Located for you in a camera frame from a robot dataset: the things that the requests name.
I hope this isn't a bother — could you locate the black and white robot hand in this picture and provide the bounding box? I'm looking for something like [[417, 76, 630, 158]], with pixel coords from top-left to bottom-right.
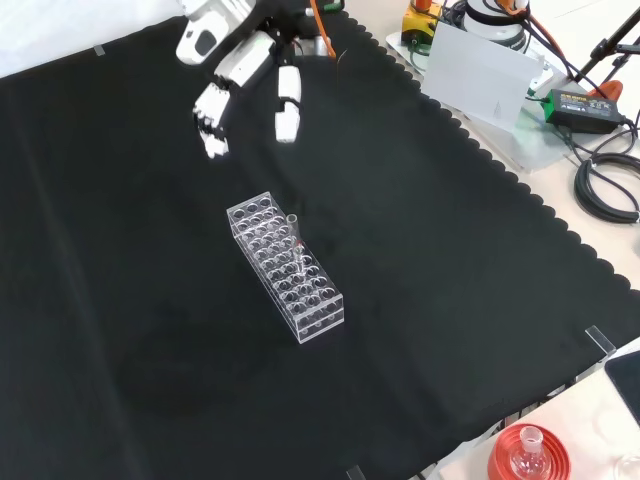
[[193, 16, 312, 161]]

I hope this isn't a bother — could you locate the clear glass test tube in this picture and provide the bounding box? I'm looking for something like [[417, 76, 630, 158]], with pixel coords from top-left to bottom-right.
[[286, 213, 307, 275]]

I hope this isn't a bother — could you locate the clear plastic test tube rack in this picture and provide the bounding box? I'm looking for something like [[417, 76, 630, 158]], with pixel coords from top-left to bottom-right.
[[225, 191, 346, 345]]

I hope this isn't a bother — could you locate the yellow stop button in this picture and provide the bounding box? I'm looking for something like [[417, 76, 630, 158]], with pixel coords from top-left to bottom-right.
[[401, 0, 444, 47]]

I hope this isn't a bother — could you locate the black bench cloth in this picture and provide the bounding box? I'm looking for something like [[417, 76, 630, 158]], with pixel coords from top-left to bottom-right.
[[0, 9, 640, 480]]

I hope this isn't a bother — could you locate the black power adapter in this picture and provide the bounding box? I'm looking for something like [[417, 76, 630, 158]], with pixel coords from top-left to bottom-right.
[[543, 88, 633, 135]]

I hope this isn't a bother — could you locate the black tripod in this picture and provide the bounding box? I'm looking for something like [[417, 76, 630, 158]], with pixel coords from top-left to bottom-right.
[[573, 0, 640, 101]]

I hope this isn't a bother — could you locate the clear round-bottom flask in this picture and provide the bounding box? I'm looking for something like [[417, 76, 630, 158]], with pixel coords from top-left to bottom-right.
[[509, 426, 547, 477]]

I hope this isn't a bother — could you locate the dark flat tablet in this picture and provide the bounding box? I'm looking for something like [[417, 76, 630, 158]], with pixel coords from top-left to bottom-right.
[[603, 349, 640, 417]]

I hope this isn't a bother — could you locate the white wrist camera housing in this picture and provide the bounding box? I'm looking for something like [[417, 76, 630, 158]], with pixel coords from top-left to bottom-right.
[[175, 0, 257, 67]]

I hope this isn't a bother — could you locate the orange cable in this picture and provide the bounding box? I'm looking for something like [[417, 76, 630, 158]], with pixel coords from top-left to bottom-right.
[[309, 0, 337, 59]]

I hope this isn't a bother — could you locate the clear base plate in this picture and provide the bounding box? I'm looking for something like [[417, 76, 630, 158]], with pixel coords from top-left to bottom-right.
[[383, 28, 582, 174]]

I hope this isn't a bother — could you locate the coiled black cable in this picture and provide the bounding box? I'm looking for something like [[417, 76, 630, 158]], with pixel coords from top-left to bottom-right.
[[573, 151, 640, 224]]

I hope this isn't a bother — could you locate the red ring stand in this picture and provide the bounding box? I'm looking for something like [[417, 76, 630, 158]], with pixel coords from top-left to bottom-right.
[[486, 423, 572, 480]]

